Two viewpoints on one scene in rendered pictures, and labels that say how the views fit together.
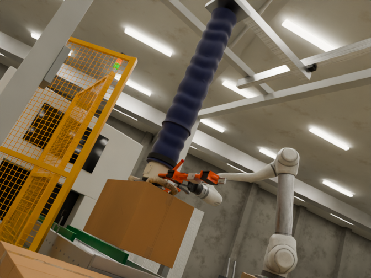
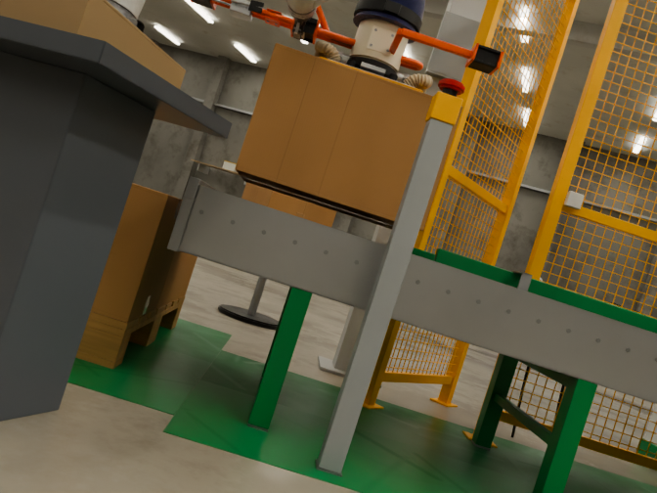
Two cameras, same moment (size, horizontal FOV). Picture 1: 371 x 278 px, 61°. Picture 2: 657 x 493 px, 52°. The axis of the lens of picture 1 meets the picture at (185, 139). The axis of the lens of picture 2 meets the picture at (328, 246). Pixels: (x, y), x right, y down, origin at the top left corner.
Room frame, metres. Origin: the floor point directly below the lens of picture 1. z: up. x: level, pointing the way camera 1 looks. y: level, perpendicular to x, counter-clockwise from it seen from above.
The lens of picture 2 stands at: (3.33, -1.82, 0.53)
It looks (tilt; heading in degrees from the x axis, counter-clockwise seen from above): 0 degrees down; 118
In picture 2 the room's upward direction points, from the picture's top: 18 degrees clockwise
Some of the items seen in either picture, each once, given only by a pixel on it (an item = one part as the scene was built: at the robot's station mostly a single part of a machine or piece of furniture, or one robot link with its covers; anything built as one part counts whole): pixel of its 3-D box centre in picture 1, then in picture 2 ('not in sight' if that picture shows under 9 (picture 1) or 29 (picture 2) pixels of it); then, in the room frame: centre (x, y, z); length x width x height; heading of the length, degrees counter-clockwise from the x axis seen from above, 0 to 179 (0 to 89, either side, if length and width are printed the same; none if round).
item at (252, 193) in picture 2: not in sight; (291, 189); (1.15, 1.55, 0.82); 0.60 x 0.40 x 0.40; 141
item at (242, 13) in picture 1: (227, 9); not in sight; (2.24, 0.09, 2.85); 0.30 x 0.30 x 0.05; 31
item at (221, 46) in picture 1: (203, 64); not in sight; (2.24, 0.09, 2.22); 0.24 x 0.24 x 1.25
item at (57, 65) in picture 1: (54, 68); (455, 49); (2.09, 1.07, 1.62); 0.20 x 0.05 x 0.30; 31
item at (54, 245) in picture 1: (38, 237); not in sight; (2.76, 0.78, 0.50); 2.31 x 0.05 x 0.19; 31
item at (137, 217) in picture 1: (136, 219); (344, 147); (2.24, 0.10, 0.88); 0.60 x 0.40 x 0.40; 32
